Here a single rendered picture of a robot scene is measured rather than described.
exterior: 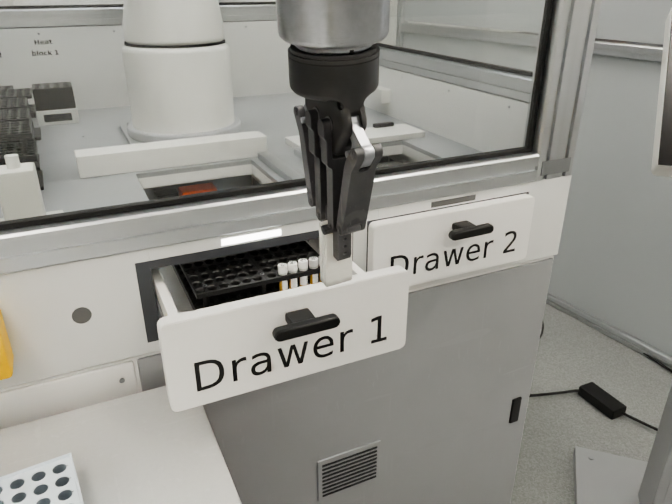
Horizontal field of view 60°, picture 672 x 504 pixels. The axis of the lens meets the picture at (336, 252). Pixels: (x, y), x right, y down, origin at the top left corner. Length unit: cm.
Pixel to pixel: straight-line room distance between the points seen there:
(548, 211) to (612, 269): 138
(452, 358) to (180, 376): 54
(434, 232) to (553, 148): 25
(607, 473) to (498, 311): 86
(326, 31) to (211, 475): 46
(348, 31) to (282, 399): 60
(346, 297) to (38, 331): 36
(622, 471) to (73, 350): 147
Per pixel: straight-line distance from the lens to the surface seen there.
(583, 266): 247
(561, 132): 100
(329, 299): 65
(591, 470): 182
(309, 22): 46
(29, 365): 79
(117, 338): 78
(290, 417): 94
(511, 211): 95
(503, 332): 109
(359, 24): 46
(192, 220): 73
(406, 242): 85
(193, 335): 62
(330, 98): 47
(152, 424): 75
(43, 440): 78
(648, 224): 227
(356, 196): 50
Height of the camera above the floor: 124
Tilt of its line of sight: 25 degrees down
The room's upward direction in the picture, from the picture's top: straight up
